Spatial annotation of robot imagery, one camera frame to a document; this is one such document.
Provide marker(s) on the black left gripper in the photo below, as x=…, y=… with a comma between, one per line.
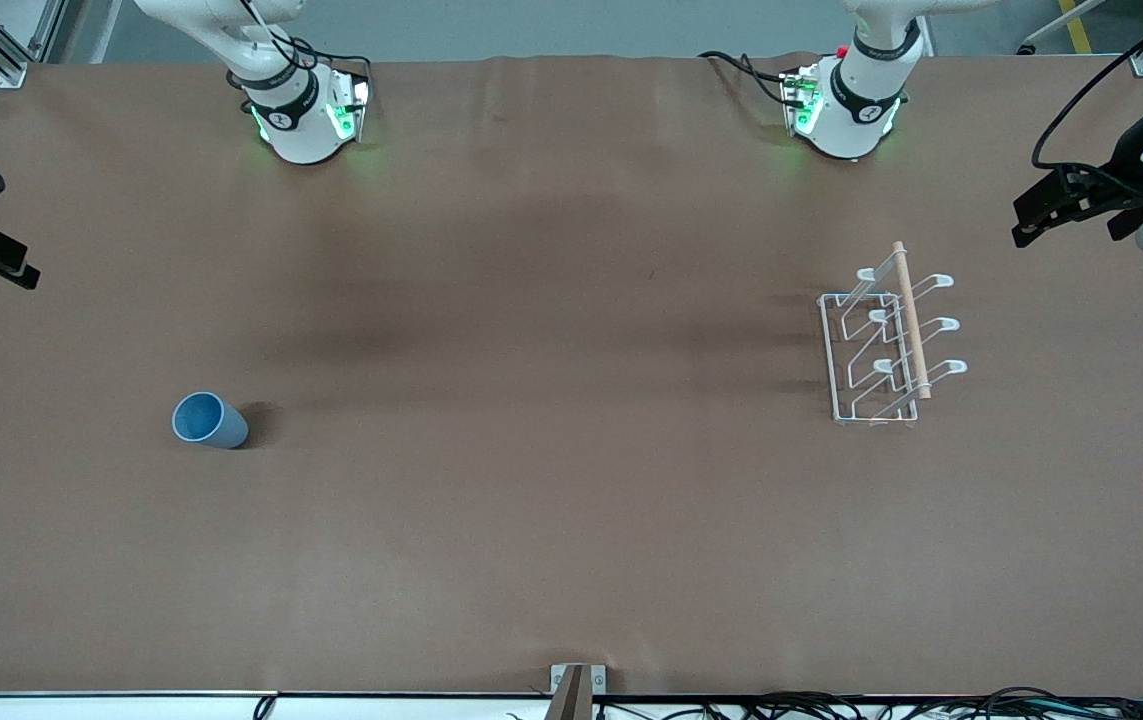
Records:
x=1127, y=156

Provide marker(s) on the blue plastic cup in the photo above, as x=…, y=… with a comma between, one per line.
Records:
x=209, y=420

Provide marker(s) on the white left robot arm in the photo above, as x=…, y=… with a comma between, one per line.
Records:
x=856, y=100

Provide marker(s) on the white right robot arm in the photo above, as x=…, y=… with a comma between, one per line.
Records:
x=296, y=110

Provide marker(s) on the white metal tube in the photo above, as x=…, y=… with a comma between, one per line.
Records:
x=1056, y=27

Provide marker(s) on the brown table cover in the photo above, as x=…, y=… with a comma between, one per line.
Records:
x=531, y=500

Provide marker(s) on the metal bracket with brown post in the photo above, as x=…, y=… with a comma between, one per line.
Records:
x=571, y=695

